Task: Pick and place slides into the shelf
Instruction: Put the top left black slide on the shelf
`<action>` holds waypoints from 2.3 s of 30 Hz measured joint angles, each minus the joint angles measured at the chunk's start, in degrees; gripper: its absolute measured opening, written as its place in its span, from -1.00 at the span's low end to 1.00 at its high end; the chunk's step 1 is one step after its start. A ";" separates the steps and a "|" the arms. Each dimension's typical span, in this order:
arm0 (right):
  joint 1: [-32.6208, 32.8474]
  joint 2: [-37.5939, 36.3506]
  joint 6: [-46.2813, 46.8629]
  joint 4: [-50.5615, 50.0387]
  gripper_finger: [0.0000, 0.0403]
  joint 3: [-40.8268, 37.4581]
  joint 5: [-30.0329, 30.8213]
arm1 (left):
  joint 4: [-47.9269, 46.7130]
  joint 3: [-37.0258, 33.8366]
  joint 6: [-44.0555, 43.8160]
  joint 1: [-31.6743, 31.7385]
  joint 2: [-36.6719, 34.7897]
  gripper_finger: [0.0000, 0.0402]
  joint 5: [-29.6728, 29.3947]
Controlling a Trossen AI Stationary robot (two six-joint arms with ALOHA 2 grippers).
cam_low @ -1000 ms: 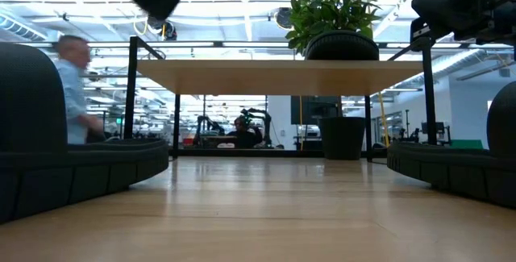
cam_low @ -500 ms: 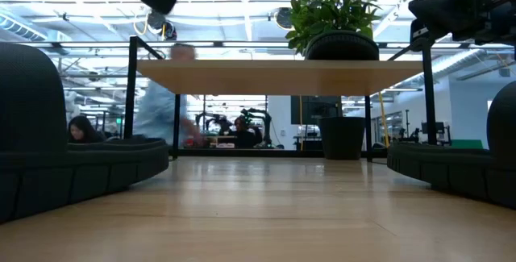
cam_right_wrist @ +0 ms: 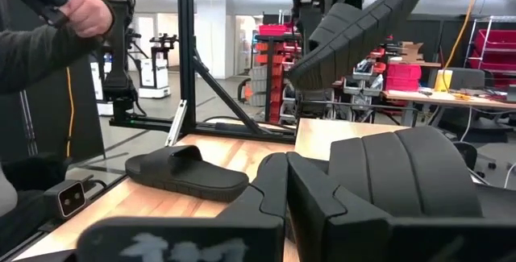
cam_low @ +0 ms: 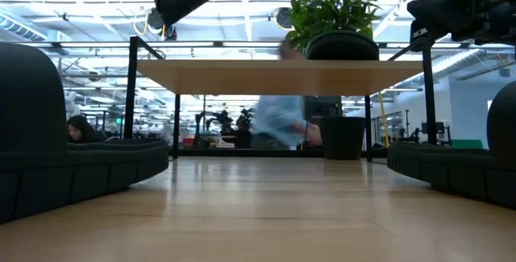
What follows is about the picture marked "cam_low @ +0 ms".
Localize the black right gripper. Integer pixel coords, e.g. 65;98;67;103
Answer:
406;0;516;45

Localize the green potted plant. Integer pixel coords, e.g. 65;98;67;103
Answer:
286;0;383;161

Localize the person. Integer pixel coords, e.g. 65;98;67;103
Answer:
250;40;323;152
66;114;106;145

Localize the wooden shelf with black frame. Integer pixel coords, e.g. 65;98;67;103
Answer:
123;35;440;162

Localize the black metal rig frame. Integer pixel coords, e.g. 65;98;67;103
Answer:
169;148;390;159

